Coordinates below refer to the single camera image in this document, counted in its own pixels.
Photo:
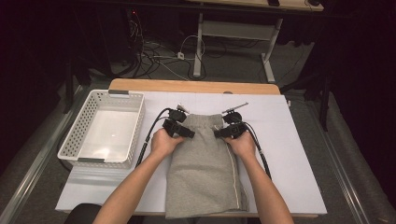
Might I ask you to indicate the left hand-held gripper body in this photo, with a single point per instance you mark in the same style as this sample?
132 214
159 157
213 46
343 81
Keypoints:
174 126

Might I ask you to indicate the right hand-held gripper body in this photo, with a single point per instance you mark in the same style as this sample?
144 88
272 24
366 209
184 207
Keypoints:
236 129

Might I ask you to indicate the grey shorts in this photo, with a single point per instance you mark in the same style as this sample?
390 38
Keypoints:
202 174

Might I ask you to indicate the person's right hand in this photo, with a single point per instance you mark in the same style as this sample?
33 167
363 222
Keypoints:
244 146

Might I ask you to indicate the person's left hand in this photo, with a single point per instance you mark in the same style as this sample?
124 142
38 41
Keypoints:
163 144

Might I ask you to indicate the wooden table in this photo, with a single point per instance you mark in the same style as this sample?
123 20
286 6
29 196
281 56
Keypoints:
193 85

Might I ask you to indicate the white table cover board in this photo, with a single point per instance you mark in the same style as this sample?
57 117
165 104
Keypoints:
295 155

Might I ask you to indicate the white perforated plastic basket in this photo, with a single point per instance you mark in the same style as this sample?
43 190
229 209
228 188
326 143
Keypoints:
109 130

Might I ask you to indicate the white power adapter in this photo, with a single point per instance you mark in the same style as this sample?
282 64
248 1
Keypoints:
181 56

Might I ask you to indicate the black stand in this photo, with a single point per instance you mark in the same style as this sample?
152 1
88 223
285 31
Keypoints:
325 109
67 93

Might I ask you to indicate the white-framed desk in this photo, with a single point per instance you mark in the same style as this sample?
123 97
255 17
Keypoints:
239 30

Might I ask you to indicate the black chair seat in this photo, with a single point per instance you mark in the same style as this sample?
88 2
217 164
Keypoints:
81 214

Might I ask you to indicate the small black device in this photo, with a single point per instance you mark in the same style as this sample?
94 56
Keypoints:
314 2
274 2

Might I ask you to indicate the metal floor rail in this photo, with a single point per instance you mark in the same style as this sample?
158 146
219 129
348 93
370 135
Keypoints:
342 183
31 174

